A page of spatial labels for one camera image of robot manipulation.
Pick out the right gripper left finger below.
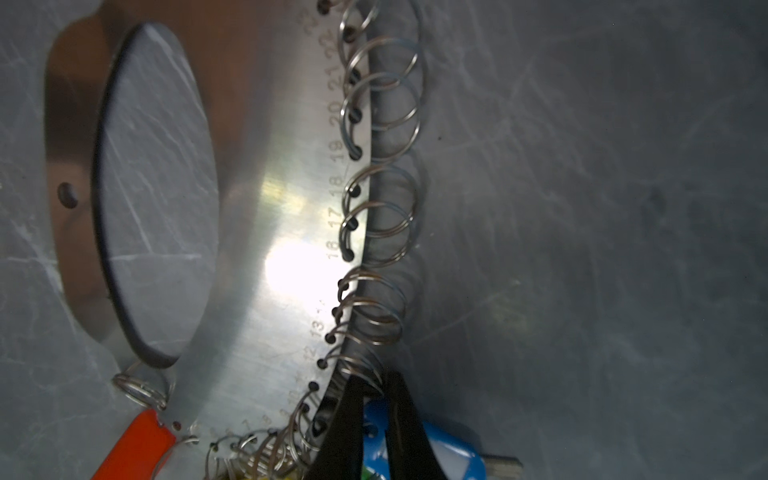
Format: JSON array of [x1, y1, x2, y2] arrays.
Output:
[[305, 376, 365, 480]]

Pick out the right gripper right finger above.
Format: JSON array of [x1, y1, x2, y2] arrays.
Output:
[[385, 371, 447, 480]]

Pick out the bunch of coloured keys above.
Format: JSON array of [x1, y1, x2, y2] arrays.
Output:
[[93, 400, 523, 479]]

